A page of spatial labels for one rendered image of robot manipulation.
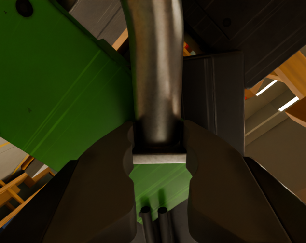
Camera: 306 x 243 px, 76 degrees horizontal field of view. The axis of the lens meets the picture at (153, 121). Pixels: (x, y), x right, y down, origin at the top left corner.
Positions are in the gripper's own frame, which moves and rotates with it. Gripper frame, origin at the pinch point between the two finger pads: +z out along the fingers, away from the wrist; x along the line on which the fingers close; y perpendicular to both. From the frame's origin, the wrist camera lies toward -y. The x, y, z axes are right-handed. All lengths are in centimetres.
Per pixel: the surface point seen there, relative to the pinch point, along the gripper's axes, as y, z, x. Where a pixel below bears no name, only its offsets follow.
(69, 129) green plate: 1.8, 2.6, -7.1
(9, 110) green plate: 0.0, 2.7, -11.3
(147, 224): 11.7, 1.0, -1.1
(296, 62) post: 11, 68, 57
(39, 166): 15.7, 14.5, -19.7
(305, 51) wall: 121, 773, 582
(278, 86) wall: 257, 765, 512
